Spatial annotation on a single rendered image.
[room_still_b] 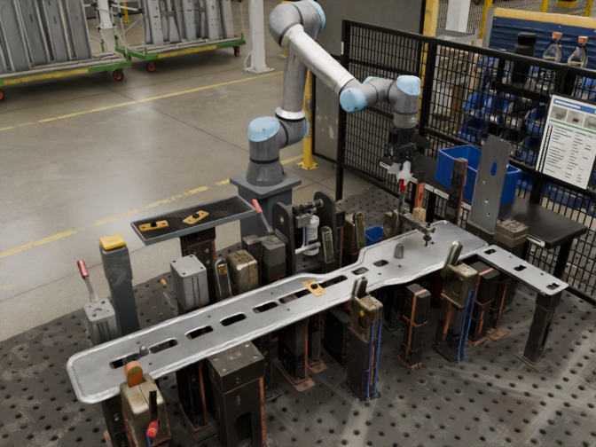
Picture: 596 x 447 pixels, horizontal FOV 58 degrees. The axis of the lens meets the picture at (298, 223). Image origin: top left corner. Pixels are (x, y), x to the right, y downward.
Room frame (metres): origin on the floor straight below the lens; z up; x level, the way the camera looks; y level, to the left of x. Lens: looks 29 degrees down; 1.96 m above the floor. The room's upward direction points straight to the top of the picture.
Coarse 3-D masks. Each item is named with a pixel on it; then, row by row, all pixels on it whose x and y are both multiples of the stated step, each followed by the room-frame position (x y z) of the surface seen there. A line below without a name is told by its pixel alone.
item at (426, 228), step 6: (402, 216) 1.68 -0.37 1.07; (408, 216) 1.67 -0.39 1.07; (414, 216) 1.67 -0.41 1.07; (408, 222) 1.66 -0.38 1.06; (414, 222) 1.63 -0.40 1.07; (420, 222) 1.63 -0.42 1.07; (420, 228) 1.61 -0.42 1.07; (426, 228) 1.59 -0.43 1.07; (432, 228) 1.59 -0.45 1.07; (426, 234) 1.58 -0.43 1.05; (426, 240) 1.59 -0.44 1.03
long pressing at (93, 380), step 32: (448, 224) 1.75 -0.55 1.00; (384, 256) 1.53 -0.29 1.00; (416, 256) 1.53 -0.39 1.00; (256, 288) 1.34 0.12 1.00; (288, 288) 1.35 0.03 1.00; (192, 320) 1.19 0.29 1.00; (256, 320) 1.19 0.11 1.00; (288, 320) 1.20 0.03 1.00; (96, 352) 1.07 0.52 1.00; (128, 352) 1.07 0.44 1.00; (160, 352) 1.07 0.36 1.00; (192, 352) 1.07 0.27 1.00; (96, 384) 0.95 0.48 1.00
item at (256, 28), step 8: (248, 0) 8.55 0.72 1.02; (256, 0) 8.50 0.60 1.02; (248, 8) 8.55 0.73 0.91; (256, 8) 8.49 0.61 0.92; (256, 16) 8.49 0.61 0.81; (256, 24) 8.49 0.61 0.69; (256, 32) 8.48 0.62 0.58; (256, 40) 8.48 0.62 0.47; (256, 48) 8.48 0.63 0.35; (256, 56) 8.48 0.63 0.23; (264, 56) 8.58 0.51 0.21; (256, 64) 8.48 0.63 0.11; (264, 64) 8.57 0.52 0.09; (256, 72) 8.36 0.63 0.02
